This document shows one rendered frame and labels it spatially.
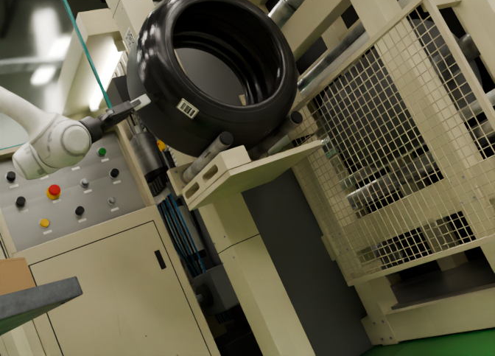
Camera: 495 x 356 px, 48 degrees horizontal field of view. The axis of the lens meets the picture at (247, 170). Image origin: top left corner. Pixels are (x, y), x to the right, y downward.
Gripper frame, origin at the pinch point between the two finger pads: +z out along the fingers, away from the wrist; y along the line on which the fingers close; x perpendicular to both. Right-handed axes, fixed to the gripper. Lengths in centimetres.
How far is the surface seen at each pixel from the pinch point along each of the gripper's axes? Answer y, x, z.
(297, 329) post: 27, 91, 10
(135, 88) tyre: 4.6, -5.8, 4.7
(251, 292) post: 27, 71, 5
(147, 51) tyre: -8.6, -10.2, 8.3
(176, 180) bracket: 24.0, 23.7, 6.6
